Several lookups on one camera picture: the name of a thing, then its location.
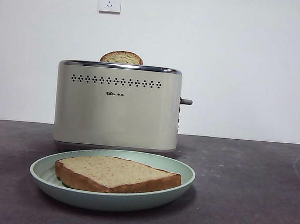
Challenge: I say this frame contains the grey toaster lever knob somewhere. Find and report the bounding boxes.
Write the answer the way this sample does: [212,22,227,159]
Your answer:
[180,97,194,107]

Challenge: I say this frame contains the square brown bread slice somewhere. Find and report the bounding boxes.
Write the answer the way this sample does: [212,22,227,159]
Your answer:
[52,152,184,200]

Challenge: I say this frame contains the pale green round plate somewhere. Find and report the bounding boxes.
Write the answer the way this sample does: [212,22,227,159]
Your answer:
[27,143,197,218]

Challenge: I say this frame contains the white wall power socket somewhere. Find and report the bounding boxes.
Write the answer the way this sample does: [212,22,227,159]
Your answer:
[97,0,122,14]

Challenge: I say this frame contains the cream two-slot toaster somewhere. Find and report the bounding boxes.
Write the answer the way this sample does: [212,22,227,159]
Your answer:
[51,58,196,161]

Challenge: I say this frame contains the round-topped bread slice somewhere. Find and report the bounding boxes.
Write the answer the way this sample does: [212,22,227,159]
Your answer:
[99,49,145,66]

